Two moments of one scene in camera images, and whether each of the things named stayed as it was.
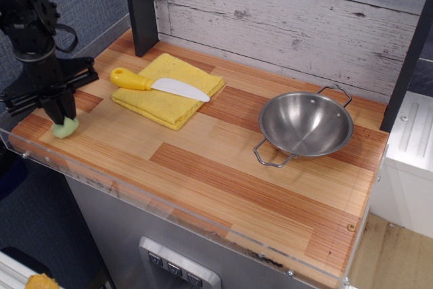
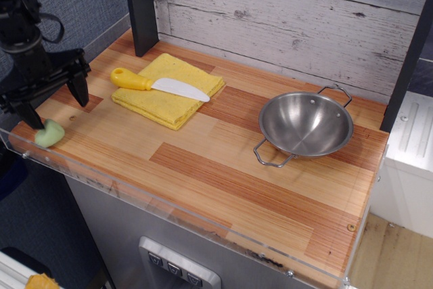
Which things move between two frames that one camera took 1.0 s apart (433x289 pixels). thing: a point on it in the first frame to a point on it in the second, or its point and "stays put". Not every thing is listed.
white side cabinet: x=403 y=192 stays put
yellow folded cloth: x=170 y=109 stays put
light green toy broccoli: x=63 y=130 to x=50 y=135
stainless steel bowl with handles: x=304 y=124 stays put
